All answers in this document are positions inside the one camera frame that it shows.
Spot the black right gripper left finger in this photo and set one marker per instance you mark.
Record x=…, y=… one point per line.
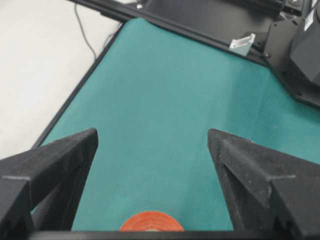
x=40, y=189

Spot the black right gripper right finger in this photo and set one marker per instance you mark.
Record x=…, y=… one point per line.
x=265, y=189

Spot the orange tape roll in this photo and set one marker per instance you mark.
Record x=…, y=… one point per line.
x=151, y=221

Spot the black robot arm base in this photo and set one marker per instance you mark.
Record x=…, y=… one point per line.
x=287, y=34

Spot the green table cloth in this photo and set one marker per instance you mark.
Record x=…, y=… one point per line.
x=153, y=98

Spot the grey metal bracket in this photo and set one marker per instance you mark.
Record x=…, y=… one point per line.
x=243, y=45

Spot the black aluminium frame rail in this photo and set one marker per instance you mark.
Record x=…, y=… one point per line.
x=175, y=25

